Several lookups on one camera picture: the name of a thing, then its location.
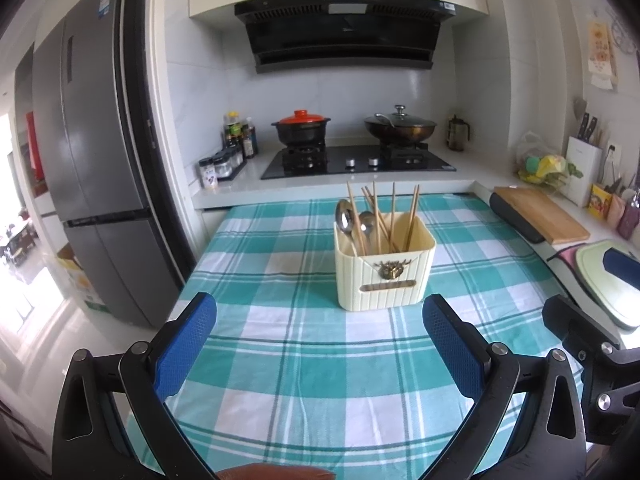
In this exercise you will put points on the plastic bag with yellow contents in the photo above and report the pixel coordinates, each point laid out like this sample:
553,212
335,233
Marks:
542,167

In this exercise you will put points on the yellow-capped sauce bottle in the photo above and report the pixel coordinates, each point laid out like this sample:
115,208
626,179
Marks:
232,135

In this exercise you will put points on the wooden cutting board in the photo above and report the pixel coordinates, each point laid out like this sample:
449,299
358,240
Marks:
545,215

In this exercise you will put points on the yellow packet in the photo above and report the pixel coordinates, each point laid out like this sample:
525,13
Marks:
600,202

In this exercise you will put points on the white spice jar black lid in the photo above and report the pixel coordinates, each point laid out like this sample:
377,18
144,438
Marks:
209,177

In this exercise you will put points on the black range hood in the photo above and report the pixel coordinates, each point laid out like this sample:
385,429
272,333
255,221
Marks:
345,40

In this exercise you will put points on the dark wok with glass lid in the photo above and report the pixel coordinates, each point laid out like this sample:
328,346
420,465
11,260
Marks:
400,131

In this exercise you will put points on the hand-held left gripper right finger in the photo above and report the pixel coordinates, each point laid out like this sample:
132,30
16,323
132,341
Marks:
452,345

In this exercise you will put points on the white wall socket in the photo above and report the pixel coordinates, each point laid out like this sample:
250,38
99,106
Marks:
616,150

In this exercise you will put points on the black clay pot orange lid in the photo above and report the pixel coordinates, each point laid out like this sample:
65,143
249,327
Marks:
300,132

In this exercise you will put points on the red hanging cloth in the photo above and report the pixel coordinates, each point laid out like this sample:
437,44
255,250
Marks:
34,147

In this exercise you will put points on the bunch of wooden chopsticks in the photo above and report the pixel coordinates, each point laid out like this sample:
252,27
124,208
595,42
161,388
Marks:
393,220

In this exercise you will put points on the teal white checkered tablecloth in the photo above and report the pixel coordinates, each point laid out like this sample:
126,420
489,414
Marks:
310,385

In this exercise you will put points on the black gas cooktop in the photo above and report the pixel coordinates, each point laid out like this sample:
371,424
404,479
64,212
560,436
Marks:
360,162

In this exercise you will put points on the dark furniture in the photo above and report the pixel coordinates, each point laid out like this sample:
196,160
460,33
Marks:
15,250

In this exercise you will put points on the glass french press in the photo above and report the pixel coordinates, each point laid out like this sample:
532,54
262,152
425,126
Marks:
457,135

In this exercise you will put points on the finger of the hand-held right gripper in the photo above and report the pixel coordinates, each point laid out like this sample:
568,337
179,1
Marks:
580,322
622,265

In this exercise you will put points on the cream ribbed utensil holder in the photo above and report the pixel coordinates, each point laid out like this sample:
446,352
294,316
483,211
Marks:
360,285

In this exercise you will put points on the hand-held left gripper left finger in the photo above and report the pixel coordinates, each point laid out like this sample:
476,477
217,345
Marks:
185,340

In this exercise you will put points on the black door frame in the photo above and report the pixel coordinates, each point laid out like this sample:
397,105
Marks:
145,110

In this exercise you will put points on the dark soy sauce bottle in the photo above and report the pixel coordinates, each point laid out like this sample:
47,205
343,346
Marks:
250,142

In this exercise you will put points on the mauve soap dispenser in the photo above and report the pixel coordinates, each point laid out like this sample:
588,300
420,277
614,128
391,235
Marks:
629,217

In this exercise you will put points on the row of glass spice jars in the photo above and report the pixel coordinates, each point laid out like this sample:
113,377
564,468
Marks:
230,162

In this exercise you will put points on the white knife block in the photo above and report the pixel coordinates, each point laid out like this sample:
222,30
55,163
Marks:
582,175

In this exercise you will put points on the cardboard box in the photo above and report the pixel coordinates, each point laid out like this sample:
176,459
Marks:
80,280

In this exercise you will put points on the patterned wall hanging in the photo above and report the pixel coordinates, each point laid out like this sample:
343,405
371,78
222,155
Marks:
601,55

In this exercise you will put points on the white kitchen counter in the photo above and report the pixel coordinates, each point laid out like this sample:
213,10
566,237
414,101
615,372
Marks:
480,170

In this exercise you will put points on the stainless steel spoon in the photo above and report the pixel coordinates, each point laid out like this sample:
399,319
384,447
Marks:
366,222
343,217

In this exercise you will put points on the grey refrigerator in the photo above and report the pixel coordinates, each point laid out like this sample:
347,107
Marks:
100,135

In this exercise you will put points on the light green cutting board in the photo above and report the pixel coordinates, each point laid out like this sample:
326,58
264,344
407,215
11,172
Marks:
595,285

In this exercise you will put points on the pink black-edged mat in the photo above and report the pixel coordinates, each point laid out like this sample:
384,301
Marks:
565,255

